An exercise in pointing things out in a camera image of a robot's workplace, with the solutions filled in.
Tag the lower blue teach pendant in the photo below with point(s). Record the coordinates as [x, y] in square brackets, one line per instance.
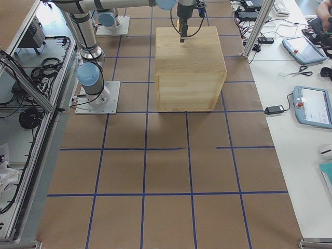
[312, 106]

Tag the light wooden drawer cabinet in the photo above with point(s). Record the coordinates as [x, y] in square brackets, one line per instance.
[189, 75]

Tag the aluminium frame rail left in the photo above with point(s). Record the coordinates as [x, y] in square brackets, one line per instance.
[30, 32]

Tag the upper blue teach pendant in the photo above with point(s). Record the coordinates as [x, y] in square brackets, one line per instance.
[303, 50]

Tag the aluminium frame post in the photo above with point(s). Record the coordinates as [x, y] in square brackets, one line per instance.
[263, 14]

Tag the black handled scissors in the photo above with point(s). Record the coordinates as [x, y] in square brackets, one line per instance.
[301, 71]

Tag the blue teach pendant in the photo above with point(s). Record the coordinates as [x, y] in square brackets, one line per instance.
[312, 106]
[303, 50]

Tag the black power adapter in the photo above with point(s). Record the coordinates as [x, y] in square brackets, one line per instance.
[271, 110]

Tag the silver robot arm at drawer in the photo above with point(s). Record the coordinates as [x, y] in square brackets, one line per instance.
[108, 18]

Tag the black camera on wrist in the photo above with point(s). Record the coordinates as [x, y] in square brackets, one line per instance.
[201, 7]

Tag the black gripper over cabinet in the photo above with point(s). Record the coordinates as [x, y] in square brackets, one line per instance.
[183, 12]

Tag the silver robot arm on cabinet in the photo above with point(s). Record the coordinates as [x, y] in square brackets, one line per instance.
[90, 73]

